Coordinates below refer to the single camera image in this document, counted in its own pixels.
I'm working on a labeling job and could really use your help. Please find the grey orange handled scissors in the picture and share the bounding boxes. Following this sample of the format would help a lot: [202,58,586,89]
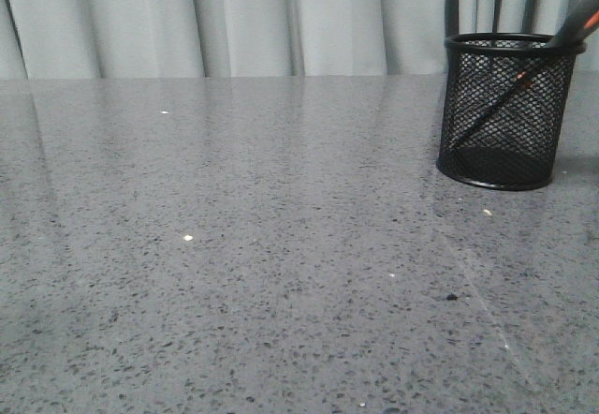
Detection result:
[451,0,598,150]

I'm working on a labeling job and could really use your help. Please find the black mesh pen bucket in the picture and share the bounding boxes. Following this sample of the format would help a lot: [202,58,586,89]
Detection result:
[436,33,586,191]

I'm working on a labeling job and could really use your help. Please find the grey curtain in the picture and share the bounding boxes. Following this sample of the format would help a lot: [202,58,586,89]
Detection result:
[1,0,578,79]

